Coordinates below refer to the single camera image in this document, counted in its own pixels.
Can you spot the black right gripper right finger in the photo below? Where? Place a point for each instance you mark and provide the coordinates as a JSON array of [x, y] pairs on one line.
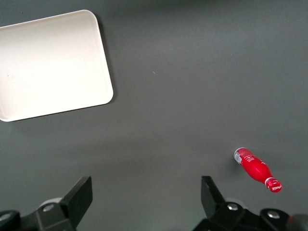
[[214, 202]]

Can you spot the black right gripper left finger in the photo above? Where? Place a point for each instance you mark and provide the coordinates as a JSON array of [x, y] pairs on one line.
[[77, 199]]

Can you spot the red coke bottle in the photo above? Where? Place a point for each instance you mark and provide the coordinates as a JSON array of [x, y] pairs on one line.
[[255, 166]]

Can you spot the cream rectangular plastic tray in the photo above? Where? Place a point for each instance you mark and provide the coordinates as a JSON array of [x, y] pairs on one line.
[[53, 67]]

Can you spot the dark grey table mat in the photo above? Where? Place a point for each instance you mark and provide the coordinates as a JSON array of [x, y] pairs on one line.
[[180, 96]]

